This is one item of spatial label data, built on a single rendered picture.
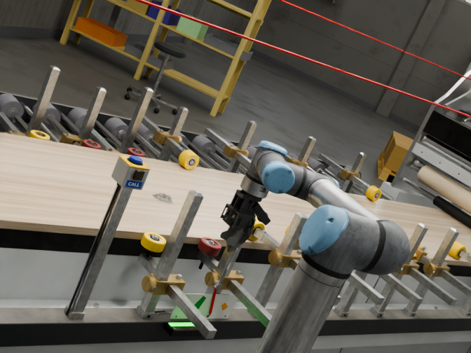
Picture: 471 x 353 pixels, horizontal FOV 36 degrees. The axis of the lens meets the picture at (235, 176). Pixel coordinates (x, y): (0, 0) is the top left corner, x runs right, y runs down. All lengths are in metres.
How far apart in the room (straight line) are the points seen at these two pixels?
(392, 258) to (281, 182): 0.58
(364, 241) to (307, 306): 0.19
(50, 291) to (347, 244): 1.20
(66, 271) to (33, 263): 0.13
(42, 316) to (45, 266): 0.22
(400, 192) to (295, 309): 3.61
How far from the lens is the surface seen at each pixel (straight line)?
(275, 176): 2.06
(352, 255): 1.55
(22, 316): 2.18
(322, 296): 1.58
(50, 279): 2.41
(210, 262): 2.57
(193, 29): 9.11
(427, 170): 5.06
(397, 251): 1.59
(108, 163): 2.98
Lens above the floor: 1.83
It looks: 15 degrees down
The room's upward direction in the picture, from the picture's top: 24 degrees clockwise
